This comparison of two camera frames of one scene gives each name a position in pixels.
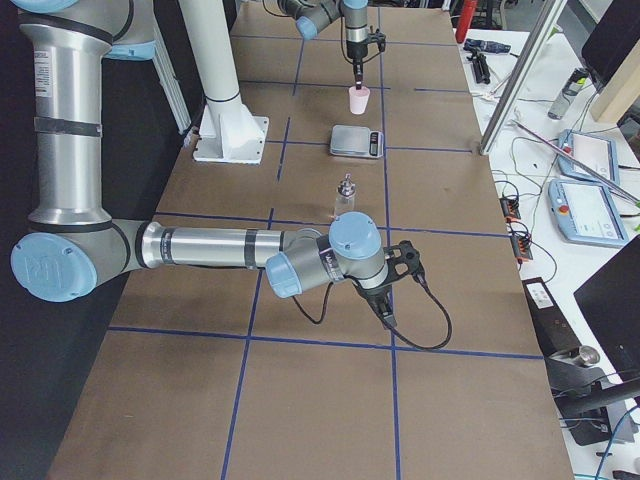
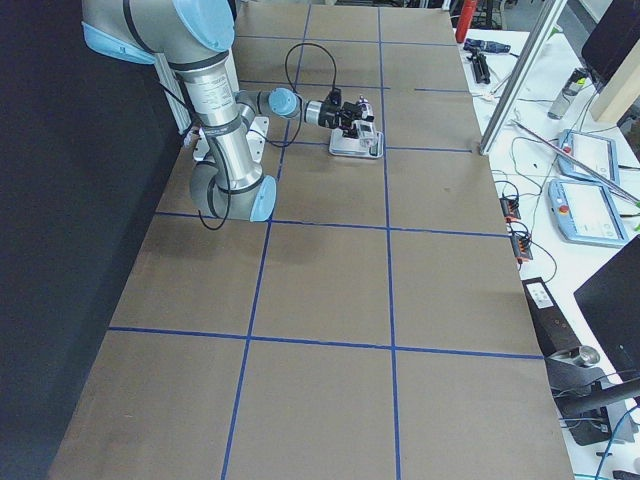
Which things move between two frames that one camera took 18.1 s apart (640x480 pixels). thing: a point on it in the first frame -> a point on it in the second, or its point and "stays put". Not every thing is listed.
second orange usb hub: (522, 248) stays put
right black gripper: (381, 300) -> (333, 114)
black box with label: (554, 332) stays put
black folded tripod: (481, 69) stays put
